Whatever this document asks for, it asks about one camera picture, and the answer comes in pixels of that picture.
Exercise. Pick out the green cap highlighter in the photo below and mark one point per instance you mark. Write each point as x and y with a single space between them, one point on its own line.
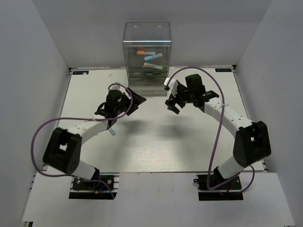
153 66

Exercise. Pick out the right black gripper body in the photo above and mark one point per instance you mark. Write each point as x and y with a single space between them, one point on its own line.
183 95

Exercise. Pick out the light blue gel pen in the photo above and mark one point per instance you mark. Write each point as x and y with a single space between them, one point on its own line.
111 131

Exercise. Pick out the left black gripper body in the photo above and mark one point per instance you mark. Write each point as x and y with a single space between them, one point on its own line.
124 104

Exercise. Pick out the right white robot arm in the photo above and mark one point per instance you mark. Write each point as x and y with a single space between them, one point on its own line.
251 139

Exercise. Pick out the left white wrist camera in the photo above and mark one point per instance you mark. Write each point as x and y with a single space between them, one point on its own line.
115 87

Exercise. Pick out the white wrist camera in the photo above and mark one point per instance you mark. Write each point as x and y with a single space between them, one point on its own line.
115 87
171 85

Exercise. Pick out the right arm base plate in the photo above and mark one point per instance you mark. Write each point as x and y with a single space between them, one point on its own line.
228 192

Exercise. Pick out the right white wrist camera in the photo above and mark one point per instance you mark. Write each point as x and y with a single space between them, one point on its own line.
171 85

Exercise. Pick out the orange cap highlighter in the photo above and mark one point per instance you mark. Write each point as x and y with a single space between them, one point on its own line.
145 53

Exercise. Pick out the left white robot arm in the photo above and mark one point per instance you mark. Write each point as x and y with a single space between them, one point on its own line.
64 147

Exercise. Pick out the clear plastic drawer organizer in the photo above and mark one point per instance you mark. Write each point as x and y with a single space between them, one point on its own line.
147 50

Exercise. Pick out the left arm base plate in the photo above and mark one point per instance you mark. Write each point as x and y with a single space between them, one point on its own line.
82 190

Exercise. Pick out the green gel pen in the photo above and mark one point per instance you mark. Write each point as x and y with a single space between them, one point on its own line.
149 74

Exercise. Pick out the blue cap highlighter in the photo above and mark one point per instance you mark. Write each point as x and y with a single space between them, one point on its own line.
152 57

